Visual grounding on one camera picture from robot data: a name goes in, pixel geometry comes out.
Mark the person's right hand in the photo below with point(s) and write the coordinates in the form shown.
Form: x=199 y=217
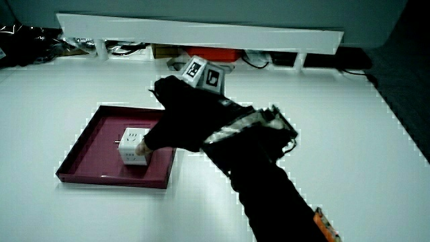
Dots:
x=188 y=114

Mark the white cube socket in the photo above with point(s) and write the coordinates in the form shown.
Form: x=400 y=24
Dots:
x=129 y=148

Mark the person's right forearm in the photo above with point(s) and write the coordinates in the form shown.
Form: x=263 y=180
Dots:
x=268 y=188

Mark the orange box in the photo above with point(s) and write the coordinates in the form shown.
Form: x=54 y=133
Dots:
x=213 y=53

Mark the brown cardboard box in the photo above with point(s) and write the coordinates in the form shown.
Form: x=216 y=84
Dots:
x=164 y=51

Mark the white raised shelf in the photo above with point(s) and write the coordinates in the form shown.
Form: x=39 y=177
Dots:
x=201 y=33

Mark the maroon square tray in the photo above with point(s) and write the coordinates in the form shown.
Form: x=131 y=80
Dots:
x=97 y=154

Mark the black plastic bag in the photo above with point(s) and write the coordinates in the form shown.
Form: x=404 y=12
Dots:
x=27 y=43

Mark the orange patterned cloth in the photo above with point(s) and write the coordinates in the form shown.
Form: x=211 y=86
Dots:
x=326 y=227

